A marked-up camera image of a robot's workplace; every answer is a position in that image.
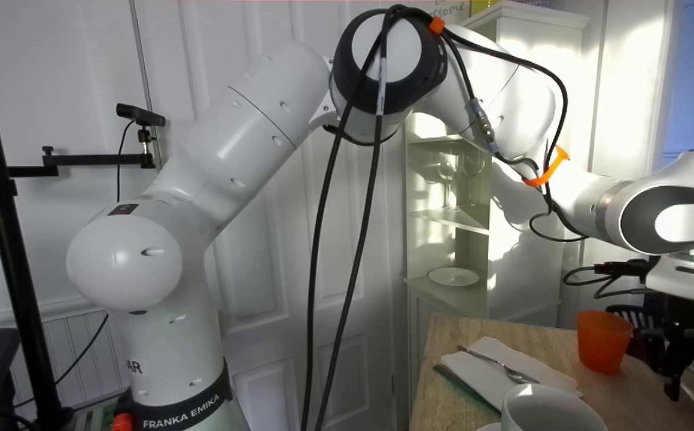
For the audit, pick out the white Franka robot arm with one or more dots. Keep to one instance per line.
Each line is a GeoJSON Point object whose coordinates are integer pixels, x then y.
{"type": "Point", "coordinates": [241, 152]}

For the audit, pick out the orange plastic cup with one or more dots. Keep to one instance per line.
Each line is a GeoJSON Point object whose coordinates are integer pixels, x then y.
{"type": "Point", "coordinates": [603, 341]}

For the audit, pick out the metal spoon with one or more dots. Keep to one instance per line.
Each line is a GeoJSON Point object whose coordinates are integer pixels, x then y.
{"type": "Point", "coordinates": [504, 369]}

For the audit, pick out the white paper napkin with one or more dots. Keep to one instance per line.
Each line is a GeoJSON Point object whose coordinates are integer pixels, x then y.
{"type": "Point", "coordinates": [482, 373]}

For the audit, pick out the green notebook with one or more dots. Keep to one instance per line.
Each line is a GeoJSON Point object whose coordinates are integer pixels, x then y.
{"type": "Point", "coordinates": [458, 384]}

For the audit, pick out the small white plate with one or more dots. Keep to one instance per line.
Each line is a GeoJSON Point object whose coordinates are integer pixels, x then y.
{"type": "Point", "coordinates": [453, 276]}

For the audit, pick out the white shelf cabinet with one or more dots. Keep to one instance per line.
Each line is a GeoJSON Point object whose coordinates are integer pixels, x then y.
{"type": "Point", "coordinates": [458, 231]}

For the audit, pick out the red stop button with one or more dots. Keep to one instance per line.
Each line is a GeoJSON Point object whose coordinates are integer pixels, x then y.
{"type": "Point", "coordinates": [119, 421]}

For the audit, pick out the white doorway frame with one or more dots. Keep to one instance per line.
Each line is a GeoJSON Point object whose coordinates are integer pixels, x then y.
{"type": "Point", "coordinates": [629, 97]}

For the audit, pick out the small black camera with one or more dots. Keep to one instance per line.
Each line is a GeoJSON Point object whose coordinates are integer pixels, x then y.
{"type": "Point", "coordinates": [140, 112]}

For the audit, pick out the black tripod camera stand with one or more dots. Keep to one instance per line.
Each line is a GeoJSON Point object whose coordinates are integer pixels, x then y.
{"type": "Point", "coordinates": [3, 240]}

